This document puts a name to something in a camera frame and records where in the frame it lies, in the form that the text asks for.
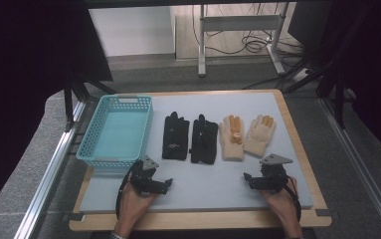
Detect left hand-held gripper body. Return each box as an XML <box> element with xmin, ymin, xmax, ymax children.
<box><xmin>129</xmin><ymin>154</ymin><xmax>161</xmax><ymax>195</ymax></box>

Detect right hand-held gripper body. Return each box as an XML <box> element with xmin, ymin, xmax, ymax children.
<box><xmin>256</xmin><ymin>152</ymin><xmax>293</xmax><ymax>193</ymax></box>

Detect cream glove with orange fingers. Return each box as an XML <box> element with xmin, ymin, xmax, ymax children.
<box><xmin>243</xmin><ymin>115</ymin><xmax>277</xmax><ymax>158</ymax></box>

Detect cream glove with bear ornament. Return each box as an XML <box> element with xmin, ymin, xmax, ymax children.
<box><xmin>218</xmin><ymin>115</ymin><xmax>246</xmax><ymax>162</ymax></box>

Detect black glove with small emblem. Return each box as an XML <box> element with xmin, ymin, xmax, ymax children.
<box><xmin>161</xmin><ymin>111</ymin><xmax>191</xmax><ymax>161</ymax></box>

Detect turquoise plastic basket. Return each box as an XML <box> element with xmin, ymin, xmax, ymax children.
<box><xmin>76</xmin><ymin>95</ymin><xmax>154</xmax><ymax>168</ymax></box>

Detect person's right hand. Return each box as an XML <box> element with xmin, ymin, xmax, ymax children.
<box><xmin>261</xmin><ymin>176</ymin><xmax>301</xmax><ymax>231</ymax></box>

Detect grey foam mat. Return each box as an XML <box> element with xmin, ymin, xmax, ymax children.
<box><xmin>78</xmin><ymin>92</ymin><xmax>314</xmax><ymax>214</ymax></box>

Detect white power strip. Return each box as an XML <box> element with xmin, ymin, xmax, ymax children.
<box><xmin>291</xmin><ymin>67</ymin><xmax>310</xmax><ymax>83</ymax></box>

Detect black metal stand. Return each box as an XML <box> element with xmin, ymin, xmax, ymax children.
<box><xmin>281</xmin><ymin>6</ymin><xmax>373</xmax><ymax>130</ymax></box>
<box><xmin>63</xmin><ymin>64</ymin><xmax>118</xmax><ymax>132</ymax></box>

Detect white panel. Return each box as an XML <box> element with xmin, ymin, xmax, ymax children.
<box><xmin>88</xmin><ymin>7</ymin><xmax>176</xmax><ymax>58</ymax></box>

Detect dark curtain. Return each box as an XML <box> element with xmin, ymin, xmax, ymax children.
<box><xmin>330</xmin><ymin>0</ymin><xmax>381</xmax><ymax>165</ymax></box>
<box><xmin>0</xmin><ymin>0</ymin><xmax>114</xmax><ymax>222</ymax></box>

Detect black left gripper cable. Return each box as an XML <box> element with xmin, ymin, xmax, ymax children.
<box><xmin>114</xmin><ymin>160</ymin><xmax>140</xmax><ymax>220</ymax></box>

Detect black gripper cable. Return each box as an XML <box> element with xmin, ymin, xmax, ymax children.
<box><xmin>114</xmin><ymin>160</ymin><xmax>140</xmax><ymax>220</ymax></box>
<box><xmin>286</xmin><ymin>176</ymin><xmax>302</xmax><ymax>222</ymax></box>

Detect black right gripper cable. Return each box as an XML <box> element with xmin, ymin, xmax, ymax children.
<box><xmin>286</xmin><ymin>176</ymin><xmax>302</xmax><ymax>222</ymax></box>

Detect aluminium rail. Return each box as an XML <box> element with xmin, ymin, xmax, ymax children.
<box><xmin>13</xmin><ymin>100</ymin><xmax>89</xmax><ymax>239</ymax></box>
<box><xmin>318</xmin><ymin>97</ymin><xmax>381</xmax><ymax>231</ymax></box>

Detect tangle of black floor cables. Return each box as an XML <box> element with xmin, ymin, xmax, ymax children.
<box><xmin>191</xmin><ymin>3</ymin><xmax>307</xmax><ymax>58</ymax></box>

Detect white metal desk frame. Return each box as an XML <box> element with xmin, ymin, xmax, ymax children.
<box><xmin>197</xmin><ymin>3</ymin><xmax>287</xmax><ymax>78</ymax></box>

